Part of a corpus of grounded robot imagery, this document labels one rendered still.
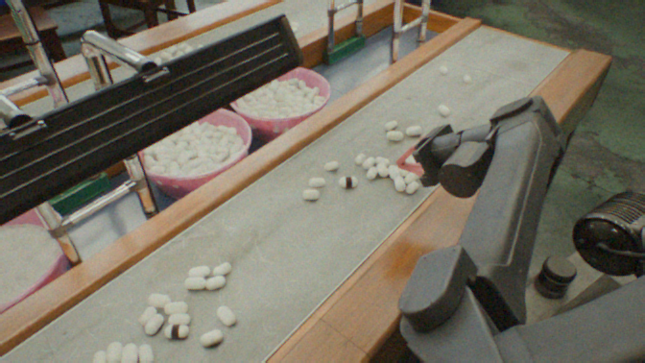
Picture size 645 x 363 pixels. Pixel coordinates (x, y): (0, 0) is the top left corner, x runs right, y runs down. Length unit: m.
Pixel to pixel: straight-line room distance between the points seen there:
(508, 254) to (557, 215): 1.75
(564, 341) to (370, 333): 0.45
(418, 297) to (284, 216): 0.58
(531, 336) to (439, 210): 0.61
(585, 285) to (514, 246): 0.86
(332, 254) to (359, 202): 0.15
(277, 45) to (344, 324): 0.42
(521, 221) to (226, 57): 0.42
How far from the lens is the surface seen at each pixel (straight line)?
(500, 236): 0.40
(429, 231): 0.83
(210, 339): 0.72
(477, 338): 0.29
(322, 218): 0.87
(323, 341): 0.69
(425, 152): 0.72
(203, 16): 1.70
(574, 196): 2.28
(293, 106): 1.19
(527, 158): 0.52
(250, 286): 0.78
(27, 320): 0.84
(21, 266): 0.96
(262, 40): 0.67
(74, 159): 0.55
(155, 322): 0.76
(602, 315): 0.29
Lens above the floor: 1.37
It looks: 42 degrees down
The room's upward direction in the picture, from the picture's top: straight up
